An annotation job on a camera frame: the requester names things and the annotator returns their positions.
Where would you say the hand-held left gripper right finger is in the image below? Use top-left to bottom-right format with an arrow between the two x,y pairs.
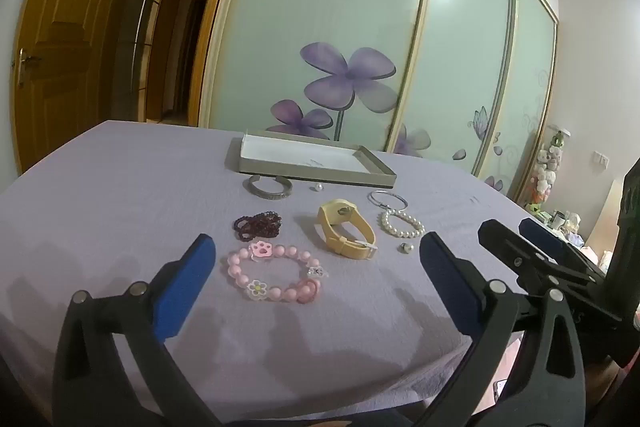
415,232 -> 587,427

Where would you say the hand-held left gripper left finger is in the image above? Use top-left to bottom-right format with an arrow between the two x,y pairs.
52,233 -> 221,427

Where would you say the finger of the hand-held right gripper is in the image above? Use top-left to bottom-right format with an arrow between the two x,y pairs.
477,219 -> 593,303
519,217 -> 608,282

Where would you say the pink bead bracelet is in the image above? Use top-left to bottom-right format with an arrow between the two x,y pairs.
227,241 -> 330,305

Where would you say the dark red bead bracelet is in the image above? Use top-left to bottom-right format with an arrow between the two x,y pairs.
233,210 -> 282,242

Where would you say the white pearl bracelet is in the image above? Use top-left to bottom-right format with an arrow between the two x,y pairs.
381,208 -> 425,239

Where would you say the yellow watch band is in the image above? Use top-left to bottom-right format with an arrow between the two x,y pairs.
318,199 -> 378,260

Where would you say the grey cardboard box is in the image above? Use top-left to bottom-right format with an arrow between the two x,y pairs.
227,130 -> 398,188

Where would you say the person's right forearm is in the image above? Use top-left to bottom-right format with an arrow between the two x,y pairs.
585,357 -> 631,427

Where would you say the beige wooden board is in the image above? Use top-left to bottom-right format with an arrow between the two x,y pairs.
587,179 -> 626,258

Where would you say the plush toy bouquet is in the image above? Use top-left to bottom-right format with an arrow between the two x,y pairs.
525,124 -> 571,212

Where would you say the thin silver bangle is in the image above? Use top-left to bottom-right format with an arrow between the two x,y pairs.
368,189 -> 407,211

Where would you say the grey cuff bangle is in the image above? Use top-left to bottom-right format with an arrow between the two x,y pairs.
243,175 -> 293,201

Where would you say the wooden door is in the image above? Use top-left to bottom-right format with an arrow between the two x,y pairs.
10,0 -> 146,175

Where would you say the metal door handle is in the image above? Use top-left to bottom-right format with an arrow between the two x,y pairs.
17,48 -> 43,88

